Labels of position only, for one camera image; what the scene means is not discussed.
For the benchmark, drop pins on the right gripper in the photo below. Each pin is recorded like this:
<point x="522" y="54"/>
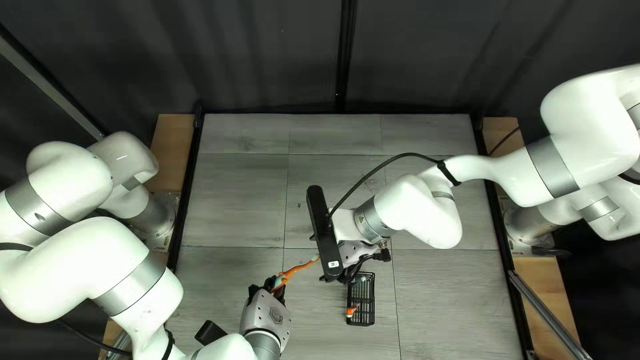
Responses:
<point x="357" y="249"/>

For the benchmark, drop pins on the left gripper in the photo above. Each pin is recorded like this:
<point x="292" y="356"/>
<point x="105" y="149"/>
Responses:
<point x="267" y="315"/>

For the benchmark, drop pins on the orange animal-shaped toothbrush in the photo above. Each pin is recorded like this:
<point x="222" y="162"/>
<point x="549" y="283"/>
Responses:
<point x="295" y="271"/>

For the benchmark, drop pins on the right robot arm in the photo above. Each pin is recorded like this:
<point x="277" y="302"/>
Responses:
<point x="575" y="125"/>

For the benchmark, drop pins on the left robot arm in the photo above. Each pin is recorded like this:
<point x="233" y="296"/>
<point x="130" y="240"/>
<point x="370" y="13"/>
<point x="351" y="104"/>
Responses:
<point x="75" y="260"/>

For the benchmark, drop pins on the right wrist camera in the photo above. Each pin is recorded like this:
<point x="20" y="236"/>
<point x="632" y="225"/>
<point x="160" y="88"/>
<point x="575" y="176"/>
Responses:
<point x="324" y="235"/>

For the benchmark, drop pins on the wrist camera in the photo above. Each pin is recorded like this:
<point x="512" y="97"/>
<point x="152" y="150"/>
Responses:
<point x="210" y="332"/>
<point x="324" y="235"/>

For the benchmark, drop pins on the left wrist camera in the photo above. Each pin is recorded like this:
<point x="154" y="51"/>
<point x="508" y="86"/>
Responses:
<point x="210" y="332"/>

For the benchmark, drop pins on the black frame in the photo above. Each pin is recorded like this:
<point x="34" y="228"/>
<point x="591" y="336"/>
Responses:
<point x="345" y="50"/>

